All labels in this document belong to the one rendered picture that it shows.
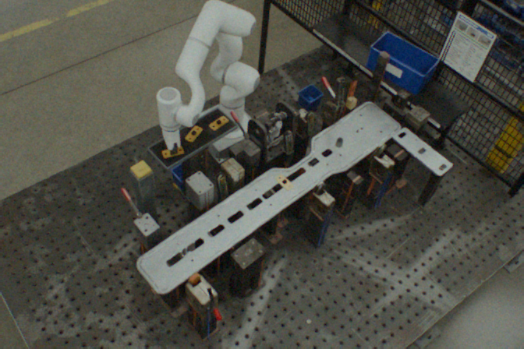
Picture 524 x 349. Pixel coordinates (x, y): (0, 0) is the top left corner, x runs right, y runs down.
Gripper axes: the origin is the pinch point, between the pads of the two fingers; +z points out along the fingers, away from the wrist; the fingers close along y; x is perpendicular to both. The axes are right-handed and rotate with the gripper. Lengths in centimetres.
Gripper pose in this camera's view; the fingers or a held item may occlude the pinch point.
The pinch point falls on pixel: (172, 148)
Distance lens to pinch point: 233.4
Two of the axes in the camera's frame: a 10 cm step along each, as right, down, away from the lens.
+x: 9.3, -2.4, 2.7
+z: -0.7, 6.1, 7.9
